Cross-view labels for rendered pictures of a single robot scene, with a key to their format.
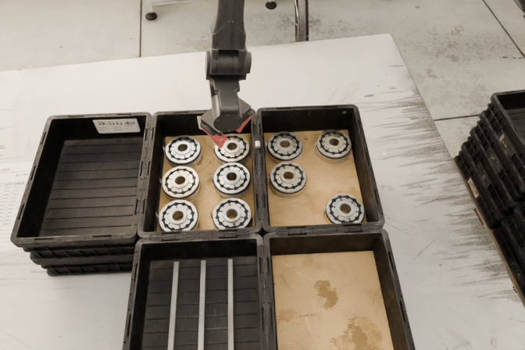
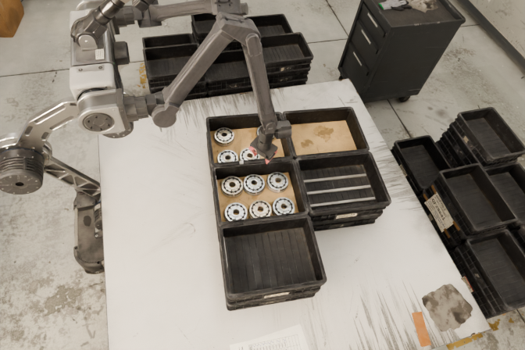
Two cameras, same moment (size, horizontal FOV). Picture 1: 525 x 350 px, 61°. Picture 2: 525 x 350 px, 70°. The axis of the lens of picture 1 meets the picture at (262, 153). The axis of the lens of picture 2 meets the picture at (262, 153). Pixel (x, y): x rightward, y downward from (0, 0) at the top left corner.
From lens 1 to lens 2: 1.42 m
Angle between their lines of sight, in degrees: 55
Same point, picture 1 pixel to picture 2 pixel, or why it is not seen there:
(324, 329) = (322, 144)
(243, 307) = (320, 175)
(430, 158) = (210, 106)
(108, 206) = (279, 252)
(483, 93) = not seen: hidden behind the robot
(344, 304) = (309, 137)
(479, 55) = (47, 94)
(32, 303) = (331, 300)
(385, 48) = not seen: hidden behind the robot
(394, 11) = not seen: outside the picture
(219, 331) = (333, 183)
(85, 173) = (256, 275)
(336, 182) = (246, 137)
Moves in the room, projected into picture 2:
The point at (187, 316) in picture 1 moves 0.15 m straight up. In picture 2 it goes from (330, 198) to (339, 182)
